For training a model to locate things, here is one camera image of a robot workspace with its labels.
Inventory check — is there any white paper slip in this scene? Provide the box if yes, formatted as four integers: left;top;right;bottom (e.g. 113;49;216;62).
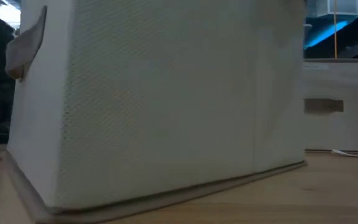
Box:
330;149;358;159

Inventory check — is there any pale translucent box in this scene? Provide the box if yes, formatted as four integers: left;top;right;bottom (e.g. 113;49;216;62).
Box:
305;0;358;19

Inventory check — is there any thin yellow pole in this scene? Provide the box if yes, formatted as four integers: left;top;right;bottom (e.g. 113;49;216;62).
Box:
333;12;337;59

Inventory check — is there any beige fabric storage bin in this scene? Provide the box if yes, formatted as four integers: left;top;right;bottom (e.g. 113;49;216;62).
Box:
4;0;308;224
301;58;358;154

